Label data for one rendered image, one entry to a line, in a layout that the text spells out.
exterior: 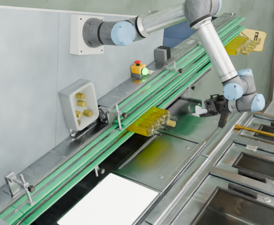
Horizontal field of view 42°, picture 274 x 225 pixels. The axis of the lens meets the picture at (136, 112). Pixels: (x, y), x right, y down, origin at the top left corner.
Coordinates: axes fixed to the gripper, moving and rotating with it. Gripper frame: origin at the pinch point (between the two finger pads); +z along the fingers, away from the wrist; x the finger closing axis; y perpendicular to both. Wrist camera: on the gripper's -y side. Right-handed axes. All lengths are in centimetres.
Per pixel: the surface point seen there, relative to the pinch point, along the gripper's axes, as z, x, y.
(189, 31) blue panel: 65, -115, 20
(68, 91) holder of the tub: 45, 34, 35
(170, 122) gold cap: 23.8, -4.4, -7.3
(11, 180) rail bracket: 44, 82, 16
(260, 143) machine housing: -11.8, -29.4, -37.7
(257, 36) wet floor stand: 108, -327, -53
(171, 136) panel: 31.5, -9.3, -19.3
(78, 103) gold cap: 50, 28, 26
